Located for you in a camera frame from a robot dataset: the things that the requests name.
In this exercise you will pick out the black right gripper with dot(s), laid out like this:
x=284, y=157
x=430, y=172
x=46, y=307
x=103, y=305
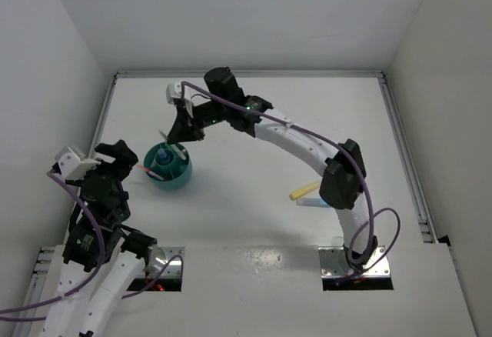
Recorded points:
x=186, y=128

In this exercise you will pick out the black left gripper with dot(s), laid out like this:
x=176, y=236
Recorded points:
x=126, y=158

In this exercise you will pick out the green pen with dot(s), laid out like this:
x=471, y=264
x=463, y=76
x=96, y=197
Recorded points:
x=174, y=147

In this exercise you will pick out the clear blue spray bottle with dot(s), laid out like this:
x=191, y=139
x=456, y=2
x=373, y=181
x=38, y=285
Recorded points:
x=163, y=157

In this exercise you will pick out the red pen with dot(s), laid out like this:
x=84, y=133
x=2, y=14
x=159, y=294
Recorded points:
x=151, y=173

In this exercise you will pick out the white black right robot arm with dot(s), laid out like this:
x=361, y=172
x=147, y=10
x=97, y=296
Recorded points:
x=340, y=165

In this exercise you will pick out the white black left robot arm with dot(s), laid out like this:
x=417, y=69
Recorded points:
x=99, y=260

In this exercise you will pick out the teal round divided organizer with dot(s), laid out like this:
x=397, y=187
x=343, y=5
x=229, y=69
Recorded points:
x=176, y=174

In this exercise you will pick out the yellow highlighter marker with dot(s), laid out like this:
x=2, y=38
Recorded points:
x=303, y=191

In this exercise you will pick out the blue highlighter marker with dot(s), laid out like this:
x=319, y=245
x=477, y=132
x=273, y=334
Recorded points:
x=312, y=202

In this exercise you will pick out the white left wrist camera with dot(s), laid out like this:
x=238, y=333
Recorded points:
x=72, y=164

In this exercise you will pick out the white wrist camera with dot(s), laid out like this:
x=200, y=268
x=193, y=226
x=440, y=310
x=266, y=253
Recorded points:
x=177, y=96
x=72, y=164

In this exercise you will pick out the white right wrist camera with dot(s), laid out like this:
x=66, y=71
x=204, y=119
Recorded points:
x=177, y=96

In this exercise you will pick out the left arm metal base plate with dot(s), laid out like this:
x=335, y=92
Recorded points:
x=169, y=258

